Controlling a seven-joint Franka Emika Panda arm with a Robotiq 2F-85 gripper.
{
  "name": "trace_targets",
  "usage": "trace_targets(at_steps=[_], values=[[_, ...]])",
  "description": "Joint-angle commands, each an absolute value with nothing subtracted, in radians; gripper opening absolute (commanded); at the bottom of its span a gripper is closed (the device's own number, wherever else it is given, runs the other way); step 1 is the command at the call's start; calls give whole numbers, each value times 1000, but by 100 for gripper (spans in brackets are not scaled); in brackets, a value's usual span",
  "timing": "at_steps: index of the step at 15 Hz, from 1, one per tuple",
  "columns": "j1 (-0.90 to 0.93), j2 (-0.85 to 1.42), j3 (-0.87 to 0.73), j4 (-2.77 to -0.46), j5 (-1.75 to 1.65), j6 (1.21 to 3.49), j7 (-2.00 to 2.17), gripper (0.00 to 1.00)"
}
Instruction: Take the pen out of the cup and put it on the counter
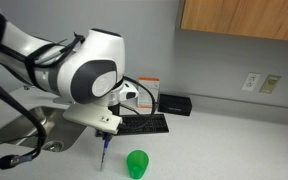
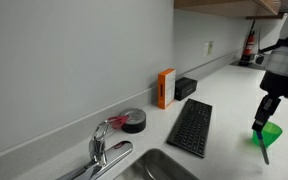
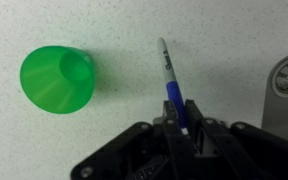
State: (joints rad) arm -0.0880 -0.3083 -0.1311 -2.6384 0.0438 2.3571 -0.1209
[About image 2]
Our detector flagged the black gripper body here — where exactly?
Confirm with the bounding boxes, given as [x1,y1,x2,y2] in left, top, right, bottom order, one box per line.
[259,70,288,100]

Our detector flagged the blue pen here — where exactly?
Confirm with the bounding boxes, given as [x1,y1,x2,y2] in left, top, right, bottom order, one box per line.
[255,129,271,166]

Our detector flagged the green plastic cup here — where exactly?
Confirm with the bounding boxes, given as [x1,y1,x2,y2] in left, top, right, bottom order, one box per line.
[252,120,284,148]

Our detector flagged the red fire extinguisher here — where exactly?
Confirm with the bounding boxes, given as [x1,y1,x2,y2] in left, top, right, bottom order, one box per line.
[241,20,257,62]

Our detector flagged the black keyboard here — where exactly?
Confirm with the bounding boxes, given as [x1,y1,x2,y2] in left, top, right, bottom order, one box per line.
[166,98,214,159]

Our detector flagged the small black box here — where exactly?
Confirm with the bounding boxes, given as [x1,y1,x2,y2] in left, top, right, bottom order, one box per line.
[174,76,198,102]

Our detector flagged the orange and white box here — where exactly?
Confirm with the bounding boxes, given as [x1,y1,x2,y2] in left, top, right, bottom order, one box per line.
[157,68,177,110]

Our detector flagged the stainless steel sink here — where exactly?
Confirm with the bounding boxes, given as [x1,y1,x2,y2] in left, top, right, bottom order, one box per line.
[112,148,202,180]

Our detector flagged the black tape roll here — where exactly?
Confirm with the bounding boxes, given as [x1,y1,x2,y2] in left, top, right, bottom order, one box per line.
[118,107,148,135]

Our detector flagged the chrome faucet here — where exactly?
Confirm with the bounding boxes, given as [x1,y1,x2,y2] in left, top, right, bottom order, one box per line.
[55,120,134,180]

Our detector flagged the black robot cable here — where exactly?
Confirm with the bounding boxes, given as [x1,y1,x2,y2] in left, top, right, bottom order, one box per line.
[257,22,288,55]

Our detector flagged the wall outlet plate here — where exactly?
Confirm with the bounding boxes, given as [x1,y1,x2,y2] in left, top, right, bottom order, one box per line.
[202,40,215,57]

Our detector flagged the wooden wall cabinet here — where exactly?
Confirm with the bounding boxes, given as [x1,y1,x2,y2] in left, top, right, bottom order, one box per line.
[173,0,285,20]

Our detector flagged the red handled scissors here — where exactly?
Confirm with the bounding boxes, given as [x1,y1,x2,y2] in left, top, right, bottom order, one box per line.
[104,115,131,130]

